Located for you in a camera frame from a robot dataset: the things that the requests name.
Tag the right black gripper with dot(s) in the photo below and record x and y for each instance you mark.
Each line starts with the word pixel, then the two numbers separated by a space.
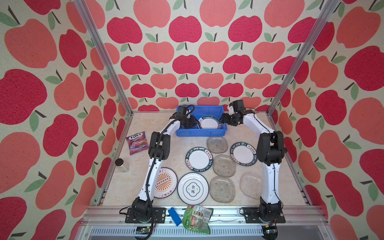
pixel 224 118

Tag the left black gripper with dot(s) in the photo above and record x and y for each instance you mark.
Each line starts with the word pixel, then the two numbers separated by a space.
pixel 192 120

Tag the green red striped rim plate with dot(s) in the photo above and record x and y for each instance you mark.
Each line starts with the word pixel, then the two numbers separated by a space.
pixel 209 122

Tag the clear glass plate top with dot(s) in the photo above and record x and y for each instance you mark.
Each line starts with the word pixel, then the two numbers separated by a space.
pixel 217 144

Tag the clear glass plate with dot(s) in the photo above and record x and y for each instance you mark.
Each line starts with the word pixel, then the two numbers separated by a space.
pixel 222 189
pixel 251 185
pixel 224 166
pixel 217 144

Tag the dark lettered rim plate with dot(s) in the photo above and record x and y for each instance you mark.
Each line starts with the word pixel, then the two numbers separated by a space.
pixel 199 159
pixel 243 154

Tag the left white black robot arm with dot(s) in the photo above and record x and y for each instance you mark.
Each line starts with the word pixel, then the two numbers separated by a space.
pixel 142 210

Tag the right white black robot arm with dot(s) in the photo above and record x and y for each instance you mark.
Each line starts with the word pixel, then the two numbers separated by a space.
pixel 270 152

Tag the blue plastic bin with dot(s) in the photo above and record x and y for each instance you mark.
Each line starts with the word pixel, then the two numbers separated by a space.
pixel 198 112

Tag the clear glass plate middle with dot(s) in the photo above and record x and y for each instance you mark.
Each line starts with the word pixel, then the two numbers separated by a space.
pixel 224 166

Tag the Fox's berries candy bag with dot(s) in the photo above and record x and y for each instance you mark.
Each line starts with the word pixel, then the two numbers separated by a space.
pixel 137 143

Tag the white plate black emblem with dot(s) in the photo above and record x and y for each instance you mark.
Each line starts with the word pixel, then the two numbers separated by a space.
pixel 193 189

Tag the orange sunburst plate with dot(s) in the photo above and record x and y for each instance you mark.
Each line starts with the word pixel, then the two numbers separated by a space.
pixel 166 183

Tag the clear glass plate right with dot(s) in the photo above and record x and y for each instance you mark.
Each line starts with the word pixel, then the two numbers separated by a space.
pixel 251 185

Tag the clear glass plate bottom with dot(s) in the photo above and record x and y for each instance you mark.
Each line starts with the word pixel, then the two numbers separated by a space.
pixel 222 189

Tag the small jar black lid left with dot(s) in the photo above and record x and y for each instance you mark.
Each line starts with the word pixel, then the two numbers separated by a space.
pixel 122 165

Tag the green snack packet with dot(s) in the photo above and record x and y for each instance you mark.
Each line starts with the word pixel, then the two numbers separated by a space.
pixel 196 219

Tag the blue rectangular block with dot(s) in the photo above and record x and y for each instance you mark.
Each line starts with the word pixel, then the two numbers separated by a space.
pixel 175 217

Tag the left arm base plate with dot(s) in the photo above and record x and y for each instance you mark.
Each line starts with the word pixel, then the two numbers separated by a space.
pixel 135 216

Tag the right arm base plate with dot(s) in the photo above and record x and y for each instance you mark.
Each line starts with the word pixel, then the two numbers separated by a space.
pixel 256 216

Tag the aluminium front frame rail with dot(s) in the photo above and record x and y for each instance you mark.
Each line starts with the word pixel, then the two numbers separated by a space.
pixel 226 223

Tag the aluminium right corner post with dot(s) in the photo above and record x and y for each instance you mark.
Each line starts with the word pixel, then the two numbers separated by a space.
pixel 319 24

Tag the aluminium corner post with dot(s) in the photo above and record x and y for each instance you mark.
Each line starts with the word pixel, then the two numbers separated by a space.
pixel 103 53
pixel 319 24

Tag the aluminium left corner post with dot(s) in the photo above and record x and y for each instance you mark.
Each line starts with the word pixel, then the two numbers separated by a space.
pixel 103 53

